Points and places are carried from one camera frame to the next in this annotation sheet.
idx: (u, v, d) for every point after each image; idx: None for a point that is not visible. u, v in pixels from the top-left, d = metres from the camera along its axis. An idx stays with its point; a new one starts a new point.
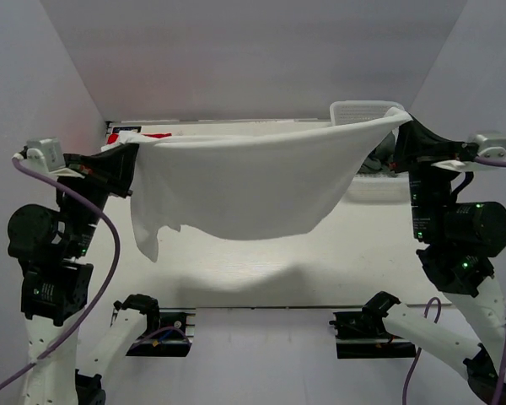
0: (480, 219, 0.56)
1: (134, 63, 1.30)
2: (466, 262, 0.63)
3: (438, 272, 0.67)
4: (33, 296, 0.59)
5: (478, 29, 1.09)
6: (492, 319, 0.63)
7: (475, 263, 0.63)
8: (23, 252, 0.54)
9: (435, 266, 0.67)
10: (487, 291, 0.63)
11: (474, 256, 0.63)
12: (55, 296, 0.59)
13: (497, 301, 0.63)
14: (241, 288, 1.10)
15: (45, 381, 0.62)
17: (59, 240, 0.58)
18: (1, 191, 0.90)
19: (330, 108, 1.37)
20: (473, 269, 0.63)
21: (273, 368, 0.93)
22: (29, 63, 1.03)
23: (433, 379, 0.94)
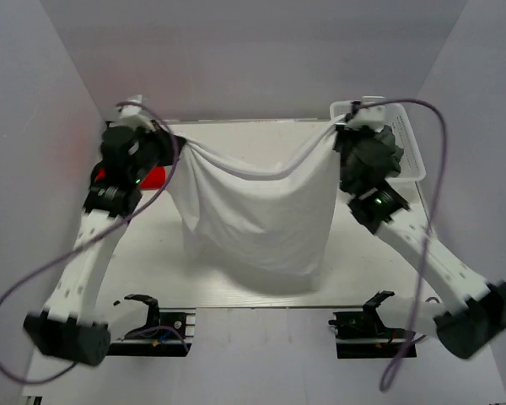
0: (366, 154, 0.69)
1: (134, 62, 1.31)
2: (380, 200, 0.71)
3: (363, 214, 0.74)
4: (98, 196, 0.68)
5: (476, 27, 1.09)
6: (411, 238, 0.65)
7: (390, 200, 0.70)
8: (108, 148, 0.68)
9: (362, 216, 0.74)
10: (396, 217, 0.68)
11: (387, 193, 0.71)
12: (115, 197, 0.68)
13: (411, 224, 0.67)
14: (240, 290, 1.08)
15: (81, 269, 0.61)
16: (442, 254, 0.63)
17: (134, 153, 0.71)
18: (0, 189, 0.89)
19: (330, 108, 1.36)
20: (387, 205, 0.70)
21: (273, 369, 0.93)
22: (29, 63, 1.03)
23: (436, 379, 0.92)
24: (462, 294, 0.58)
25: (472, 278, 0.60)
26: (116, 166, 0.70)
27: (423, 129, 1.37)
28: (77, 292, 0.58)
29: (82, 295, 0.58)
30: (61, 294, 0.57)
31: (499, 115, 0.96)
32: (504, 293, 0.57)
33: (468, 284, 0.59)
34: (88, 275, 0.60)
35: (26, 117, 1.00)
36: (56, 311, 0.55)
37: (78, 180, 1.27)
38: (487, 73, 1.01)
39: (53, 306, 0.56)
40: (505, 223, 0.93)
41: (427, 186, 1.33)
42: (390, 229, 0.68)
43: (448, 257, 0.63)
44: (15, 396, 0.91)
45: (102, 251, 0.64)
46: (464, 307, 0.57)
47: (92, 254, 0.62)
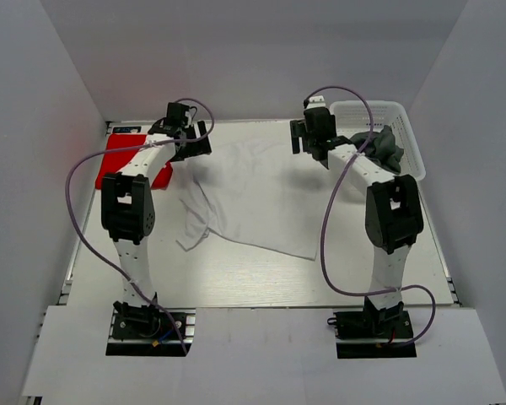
0: (317, 112, 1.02)
1: (134, 63, 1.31)
2: (330, 141, 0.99)
3: (314, 151, 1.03)
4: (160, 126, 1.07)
5: (476, 28, 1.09)
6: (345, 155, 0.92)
7: (338, 139, 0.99)
8: (174, 107, 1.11)
9: (317, 156, 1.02)
10: (339, 148, 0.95)
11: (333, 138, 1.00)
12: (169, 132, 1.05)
13: (347, 151, 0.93)
14: (240, 289, 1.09)
15: (148, 155, 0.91)
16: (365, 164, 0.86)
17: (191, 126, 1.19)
18: (0, 188, 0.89)
19: (331, 108, 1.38)
20: (336, 143, 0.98)
21: (273, 368, 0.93)
22: (29, 62, 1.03)
23: (435, 378, 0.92)
24: (371, 180, 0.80)
25: (384, 174, 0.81)
26: (175, 118, 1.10)
27: (423, 130, 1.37)
28: (143, 166, 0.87)
29: (147, 168, 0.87)
30: (132, 166, 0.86)
31: (499, 114, 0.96)
32: (408, 186, 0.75)
33: (381, 176, 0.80)
34: (152, 162, 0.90)
35: (26, 117, 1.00)
36: (129, 172, 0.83)
37: (78, 180, 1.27)
38: (487, 73, 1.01)
39: (126, 171, 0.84)
40: (505, 222, 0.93)
41: (427, 186, 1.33)
42: (333, 155, 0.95)
43: (369, 164, 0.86)
44: (15, 396, 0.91)
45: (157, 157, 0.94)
46: (369, 188, 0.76)
47: (155, 150, 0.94)
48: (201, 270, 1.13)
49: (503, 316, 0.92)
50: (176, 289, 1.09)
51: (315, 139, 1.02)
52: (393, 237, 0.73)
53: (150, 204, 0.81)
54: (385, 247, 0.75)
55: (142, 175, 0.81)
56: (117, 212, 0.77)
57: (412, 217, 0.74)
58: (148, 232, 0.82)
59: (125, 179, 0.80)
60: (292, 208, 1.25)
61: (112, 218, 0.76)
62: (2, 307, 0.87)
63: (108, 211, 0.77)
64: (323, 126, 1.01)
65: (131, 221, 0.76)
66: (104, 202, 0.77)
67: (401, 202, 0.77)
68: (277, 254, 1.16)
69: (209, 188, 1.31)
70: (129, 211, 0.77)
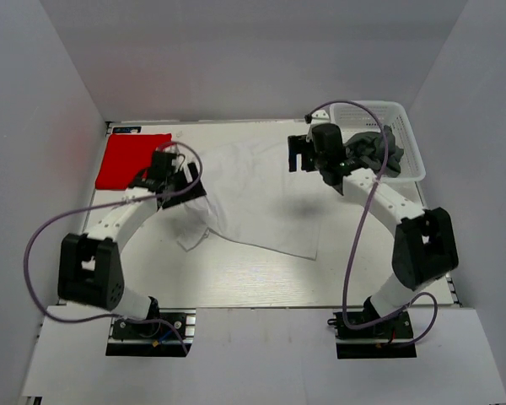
0: (328, 132, 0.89)
1: (133, 63, 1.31)
2: (343, 164, 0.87)
3: (326, 175, 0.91)
4: (140, 180, 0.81)
5: (476, 28, 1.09)
6: (363, 186, 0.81)
7: (352, 163, 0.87)
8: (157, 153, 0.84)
9: (329, 180, 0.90)
10: (355, 172, 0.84)
11: (347, 161, 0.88)
12: (153, 184, 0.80)
13: (365, 178, 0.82)
14: (240, 289, 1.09)
15: (121, 214, 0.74)
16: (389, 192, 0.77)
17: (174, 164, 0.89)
18: (0, 189, 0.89)
19: (331, 109, 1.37)
20: (350, 166, 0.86)
21: (273, 368, 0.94)
22: (29, 62, 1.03)
23: (435, 378, 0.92)
24: (400, 216, 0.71)
25: (411, 207, 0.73)
26: (160, 169, 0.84)
27: (423, 129, 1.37)
28: (114, 227, 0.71)
29: (119, 229, 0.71)
30: (101, 227, 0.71)
31: (499, 115, 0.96)
32: (441, 220, 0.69)
33: (408, 211, 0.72)
34: (126, 221, 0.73)
35: (26, 117, 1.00)
36: (96, 233, 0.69)
37: (77, 180, 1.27)
38: (487, 73, 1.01)
39: (92, 232, 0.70)
40: None
41: (427, 186, 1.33)
42: (348, 181, 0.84)
43: (392, 193, 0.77)
44: (15, 396, 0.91)
45: (138, 213, 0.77)
46: (399, 225, 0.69)
47: (131, 206, 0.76)
48: (201, 270, 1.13)
49: (503, 317, 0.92)
50: (176, 288, 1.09)
51: (326, 161, 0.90)
52: (427, 277, 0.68)
53: (118, 272, 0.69)
54: (416, 287, 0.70)
55: (110, 240, 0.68)
56: (79, 281, 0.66)
57: (446, 254, 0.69)
58: (114, 305, 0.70)
59: (91, 242, 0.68)
60: (290, 207, 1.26)
61: (71, 289, 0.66)
62: (2, 307, 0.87)
63: (67, 278, 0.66)
64: (336, 147, 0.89)
65: (93, 294, 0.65)
66: (63, 268, 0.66)
67: (431, 236, 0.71)
68: (277, 254, 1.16)
69: (209, 187, 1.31)
70: (93, 282, 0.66)
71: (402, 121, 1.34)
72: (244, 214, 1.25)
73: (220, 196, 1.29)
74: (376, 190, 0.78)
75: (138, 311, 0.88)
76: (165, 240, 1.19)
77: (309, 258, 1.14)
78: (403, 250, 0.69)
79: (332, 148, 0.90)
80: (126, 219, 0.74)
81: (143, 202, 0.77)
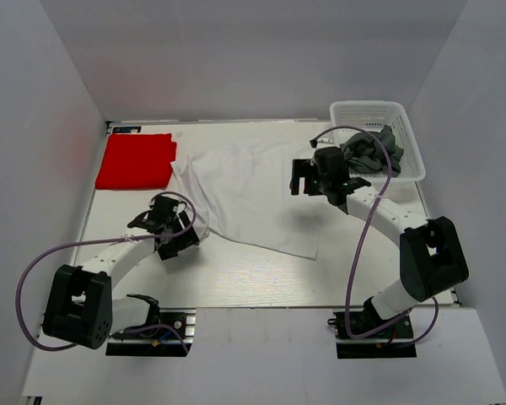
0: (330, 153, 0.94)
1: (133, 64, 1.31)
2: (347, 184, 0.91)
3: (332, 196, 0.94)
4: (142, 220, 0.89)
5: (475, 29, 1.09)
6: (367, 201, 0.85)
7: (354, 181, 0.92)
8: (161, 198, 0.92)
9: (334, 199, 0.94)
10: (358, 191, 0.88)
11: (350, 180, 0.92)
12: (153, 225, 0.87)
13: (368, 194, 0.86)
14: (239, 290, 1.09)
15: (116, 251, 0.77)
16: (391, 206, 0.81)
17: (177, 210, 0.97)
18: (0, 188, 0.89)
19: (331, 108, 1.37)
20: (352, 185, 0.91)
21: (273, 368, 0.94)
22: (29, 62, 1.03)
23: (435, 378, 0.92)
24: (404, 226, 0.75)
25: (414, 217, 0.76)
26: (162, 212, 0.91)
27: (423, 129, 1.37)
28: (110, 261, 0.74)
29: (114, 264, 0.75)
30: (97, 261, 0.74)
31: (499, 115, 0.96)
32: (445, 231, 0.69)
33: (413, 221, 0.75)
34: (121, 258, 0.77)
35: (27, 117, 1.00)
36: (89, 267, 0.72)
37: (77, 180, 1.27)
38: (487, 73, 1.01)
39: (88, 266, 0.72)
40: None
41: (427, 186, 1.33)
42: (353, 199, 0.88)
43: (395, 206, 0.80)
44: (15, 396, 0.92)
45: (135, 250, 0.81)
46: (403, 235, 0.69)
47: (129, 245, 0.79)
48: (201, 270, 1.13)
49: (503, 316, 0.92)
50: (177, 289, 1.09)
51: (331, 182, 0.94)
52: (435, 287, 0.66)
53: (108, 307, 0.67)
54: (424, 298, 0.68)
55: (105, 273, 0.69)
56: (65, 315, 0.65)
57: (455, 265, 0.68)
58: (99, 344, 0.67)
59: (84, 274, 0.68)
60: (291, 208, 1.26)
61: (56, 323, 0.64)
62: (2, 308, 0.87)
63: (53, 312, 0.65)
64: (338, 168, 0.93)
65: (78, 330, 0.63)
66: (52, 300, 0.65)
67: (438, 249, 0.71)
68: (277, 254, 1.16)
69: (210, 186, 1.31)
70: (78, 316, 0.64)
71: (402, 121, 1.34)
72: (245, 215, 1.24)
73: (222, 195, 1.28)
74: (379, 205, 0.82)
75: (137, 314, 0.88)
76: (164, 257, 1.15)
77: (309, 259, 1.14)
78: (409, 261, 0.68)
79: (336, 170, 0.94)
80: (123, 255, 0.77)
81: (141, 241, 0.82)
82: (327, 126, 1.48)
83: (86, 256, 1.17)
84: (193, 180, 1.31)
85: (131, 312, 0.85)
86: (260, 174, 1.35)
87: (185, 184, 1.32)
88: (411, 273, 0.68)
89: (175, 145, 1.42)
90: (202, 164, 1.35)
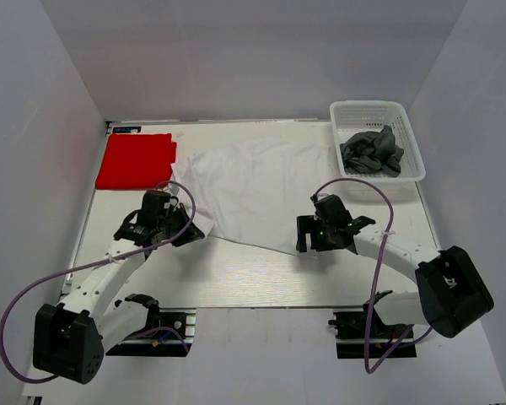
0: (327, 200, 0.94)
1: (134, 64, 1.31)
2: (352, 224, 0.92)
3: (341, 240, 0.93)
4: (128, 228, 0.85)
5: (475, 29, 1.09)
6: (374, 237, 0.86)
7: (358, 220, 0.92)
8: (149, 198, 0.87)
9: (342, 242, 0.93)
10: (364, 229, 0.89)
11: (354, 219, 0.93)
12: (143, 231, 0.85)
13: (374, 232, 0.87)
14: (239, 292, 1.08)
15: (100, 278, 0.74)
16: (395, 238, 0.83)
17: (169, 206, 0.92)
18: None
19: (331, 108, 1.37)
20: (357, 223, 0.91)
21: (272, 368, 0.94)
22: (29, 62, 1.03)
23: (435, 378, 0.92)
24: (417, 261, 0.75)
25: (426, 250, 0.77)
26: (150, 214, 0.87)
27: (423, 130, 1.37)
28: (94, 294, 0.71)
29: (98, 297, 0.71)
30: (81, 295, 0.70)
31: (499, 116, 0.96)
32: (460, 260, 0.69)
33: (422, 253, 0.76)
34: (106, 287, 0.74)
35: (26, 116, 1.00)
36: (71, 305, 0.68)
37: (78, 180, 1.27)
38: (487, 73, 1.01)
39: (70, 301, 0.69)
40: (505, 223, 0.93)
41: (427, 186, 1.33)
42: (360, 239, 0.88)
43: (404, 240, 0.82)
44: (16, 396, 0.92)
45: (120, 272, 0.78)
46: (418, 270, 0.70)
47: (115, 266, 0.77)
48: (201, 270, 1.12)
49: (503, 317, 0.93)
50: (177, 289, 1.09)
51: (335, 227, 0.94)
52: (462, 321, 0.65)
53: (96, 342, 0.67)
54: (453, 333, 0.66)
55: (87, 313, 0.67)
56: (53, 355, 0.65)
57: (477, 294, 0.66)
58: (93, 375, 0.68)
59: (67, 313, 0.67)
60: (290, 209, 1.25)
61: (45, 363, 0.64)
62: (2, 307, 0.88)
63: (40, 353, 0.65)
64: (339, 212, 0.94)
65: (68, 369, 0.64)
66: (37, 342, 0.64)
67: (456, 279, 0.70)
68: (277, 254, 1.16)
69: (209, 186, 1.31)
70: (67, 357, 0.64)
71: (402, 121, 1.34)
72: (245, 214, 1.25)
73: (220, 195, 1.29)
74: (386, 241, 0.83)
75: (138, 316, 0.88)
76: (172, 276, 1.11)
77: (308, 258, 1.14)
78: (430, 296, 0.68)
79: (337, 214, 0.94)
80: (107, 283, 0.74)
81: (126, 258, 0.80)
82: (327, 126, 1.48)
83: (86, 255, 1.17)
84: (192, 181, 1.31)
85: (130, 320, 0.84)
86: (260, 173, 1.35)
87: (185, 184, 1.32)
88: (433, 307, 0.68)
89: (175, 145, 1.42)
90: (202, 165, 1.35)
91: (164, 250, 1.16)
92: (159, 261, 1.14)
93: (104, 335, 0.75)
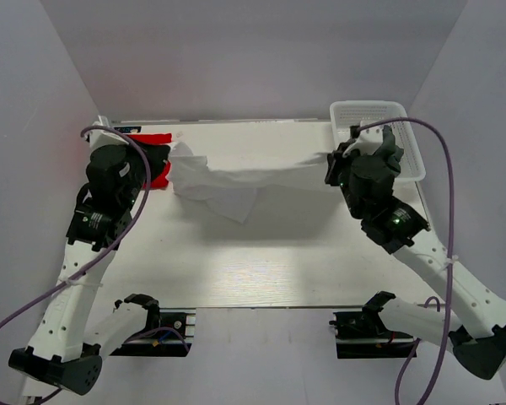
0: (377, 177, 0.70)
1: (133, 64, 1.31)
2: (398, 218, 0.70)
3: (375, 232, 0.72)
4: (83, 224, 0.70)
5: (476, 29, 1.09)
6: (433, 264, 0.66)
7: (407, 219, 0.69)
8: (97, 172, 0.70)
9: (379, 239, 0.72)
10: (417, 238, 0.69)
11: (405, 213, 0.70)
12: (100, 225, 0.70)
13: (432, 249, 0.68)
14: (239, 292, 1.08)
15: (64, 308, 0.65)
16: (462, 277, 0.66)
17: (125, 174, 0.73)
18: None
19: (331, 109, 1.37)
20: (406, 223, 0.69)
21: (272, 368, 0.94)
22: (29, 62, 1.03)
23: (434, 379, 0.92)
24: (491, 323, 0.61)
25: (498, 306, 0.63)
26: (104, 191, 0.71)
27: (422, 130, 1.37)
28: (61, 331, 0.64)
29: (66, 332, 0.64)
30: (46, 335, 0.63)
31: (498, 116, 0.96)
32: None
33: (494, 310, 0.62)
34: (72, 315, 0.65)
35: (26, 116, 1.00)
36: (40, 348, 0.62)
37: (77, 180, 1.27)
38: (487, 74, 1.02)
39: (39, 346, 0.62)
40: (505, 223, 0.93)
41: (427, 186, 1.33)
42: (409, 251, 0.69)
43: (470, 281, 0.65)
44: (15, 396, 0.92)
45: (84, 291, 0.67)
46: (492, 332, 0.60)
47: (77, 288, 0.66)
48: (201, 263, 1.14)
49: None
50: (180, 283, 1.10)
51: (371, 214, 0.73)
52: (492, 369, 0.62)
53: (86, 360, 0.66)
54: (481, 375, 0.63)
55: (60, 356, 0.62)
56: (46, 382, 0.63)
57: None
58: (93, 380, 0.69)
59: (38, 359, 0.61)
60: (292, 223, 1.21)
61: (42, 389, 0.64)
62: (2, 306, 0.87)
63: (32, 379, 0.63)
64: (384, 196, 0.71)
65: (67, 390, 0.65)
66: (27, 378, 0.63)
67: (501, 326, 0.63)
68: (276, 253, 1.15)
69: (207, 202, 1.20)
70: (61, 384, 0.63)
71: (401, 121, 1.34)
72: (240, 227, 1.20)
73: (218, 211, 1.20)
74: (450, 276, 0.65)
75: (138, 318, 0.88)
76: (176, 276, 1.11)
77: (309, 259, 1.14)
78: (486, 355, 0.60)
79: (381, 197, 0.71)
80: (74, 311, 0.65)
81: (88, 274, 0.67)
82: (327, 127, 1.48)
83: None
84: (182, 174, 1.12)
85: (129, 323, 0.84)
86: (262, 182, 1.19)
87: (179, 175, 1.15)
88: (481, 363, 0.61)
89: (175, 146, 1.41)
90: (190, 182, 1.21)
91: (165, 252, 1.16)
92: (160, 262, 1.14)
93: (101, 346, 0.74)
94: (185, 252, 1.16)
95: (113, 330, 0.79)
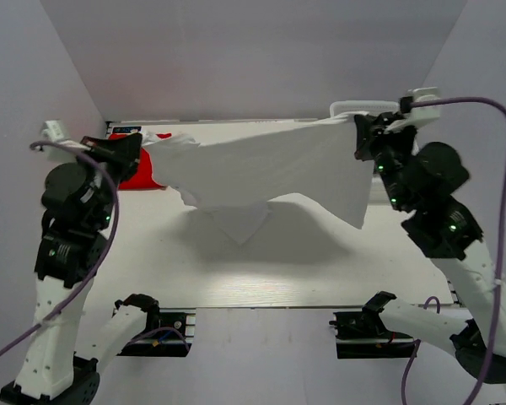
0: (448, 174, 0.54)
1: (132, 63, 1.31)
2: (454, 225, 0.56)
3: (423, 234, 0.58)
4: (48, 258, 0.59)
5: (476, 28, 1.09)
6: (481, 284, 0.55)
7: (464, 229, 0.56)
8: (54, 201, 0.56)
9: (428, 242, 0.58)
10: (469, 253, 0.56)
11: (463, 219, 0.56)
12: (68, 258, 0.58)
13: (480, 267, 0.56)
14: (239, 292, 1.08)
15: (46, 342, 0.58)
16: None
17: (89, 195, 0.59)
18: None
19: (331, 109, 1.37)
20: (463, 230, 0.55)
21: (272, 368, 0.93)
22: (29, 62, 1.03)
23: (434, 380, 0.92)
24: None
25: None
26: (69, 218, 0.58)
27: (423, 130, 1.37)
28: (45, 369, 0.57)
29: (51, 370, 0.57)
30: (31, 374, 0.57)
31: (498, 115, 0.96)
32: None
33: None
34: (56, 352, 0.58)
35: (25, 116, 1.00)
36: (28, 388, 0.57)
37: None
38: (487, 73, 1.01)
39: (25, 386, 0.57)
40: None
41: None
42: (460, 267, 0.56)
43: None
44: None
45: (64, 329, 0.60)
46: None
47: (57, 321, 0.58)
48: (202, 263, 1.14)
49: None
50: (181, 283, 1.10)
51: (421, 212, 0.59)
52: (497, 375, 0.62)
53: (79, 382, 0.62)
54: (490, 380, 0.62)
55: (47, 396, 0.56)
56: None
57: None
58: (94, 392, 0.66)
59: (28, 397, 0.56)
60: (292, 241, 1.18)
61: None
62: (1, 306, 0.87)
63: None
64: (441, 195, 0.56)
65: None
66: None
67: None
68: (276, 254, 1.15)
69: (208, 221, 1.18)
70: None
71: None
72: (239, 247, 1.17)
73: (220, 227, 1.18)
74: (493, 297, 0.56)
75: (137, 321, 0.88)
76: (176, 276, 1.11)
77: (309, 260, 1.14)
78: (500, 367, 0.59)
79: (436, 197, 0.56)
80: (57, 344, 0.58)
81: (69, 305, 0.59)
82: None
83: None
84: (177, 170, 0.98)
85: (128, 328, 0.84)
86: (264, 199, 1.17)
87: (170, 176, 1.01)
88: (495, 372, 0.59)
89: None
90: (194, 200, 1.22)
91: (166, 253, 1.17)
92: (160, 263, 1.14)
93: (99, 358, 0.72)
94: (185, 252, 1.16)
95: (109, 342, 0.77)
